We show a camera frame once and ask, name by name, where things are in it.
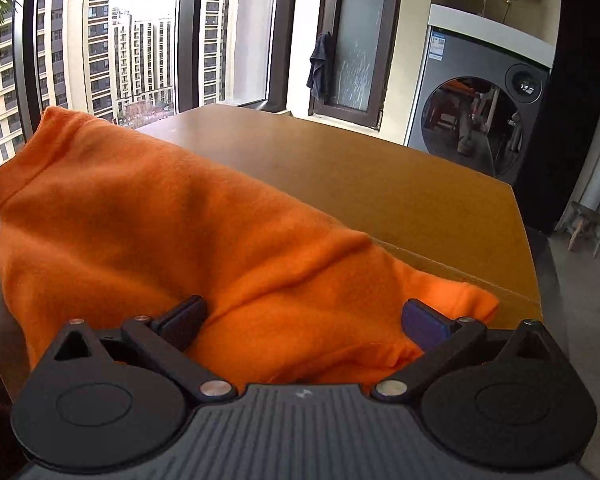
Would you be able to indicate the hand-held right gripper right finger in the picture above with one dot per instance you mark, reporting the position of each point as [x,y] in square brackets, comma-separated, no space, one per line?
[422,326]

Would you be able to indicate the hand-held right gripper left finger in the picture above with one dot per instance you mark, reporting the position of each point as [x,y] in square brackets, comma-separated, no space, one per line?
[184,321]

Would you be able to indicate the orange garment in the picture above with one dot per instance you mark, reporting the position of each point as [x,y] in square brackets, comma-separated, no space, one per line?
[145,230]

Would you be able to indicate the wooden table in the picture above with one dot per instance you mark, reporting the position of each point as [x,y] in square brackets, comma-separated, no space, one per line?
[380,195]

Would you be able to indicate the small wooden stool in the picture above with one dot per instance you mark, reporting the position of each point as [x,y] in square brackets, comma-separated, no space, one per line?
[586,225]

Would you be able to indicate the grey washing machine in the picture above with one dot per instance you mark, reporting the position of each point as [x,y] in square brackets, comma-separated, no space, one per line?
[480,110]

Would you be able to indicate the dark hanging cloth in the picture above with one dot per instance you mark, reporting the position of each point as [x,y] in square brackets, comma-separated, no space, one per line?
[319,67]

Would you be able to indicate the frosted glass window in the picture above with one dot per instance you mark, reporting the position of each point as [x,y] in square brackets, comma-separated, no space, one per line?
[361,42]

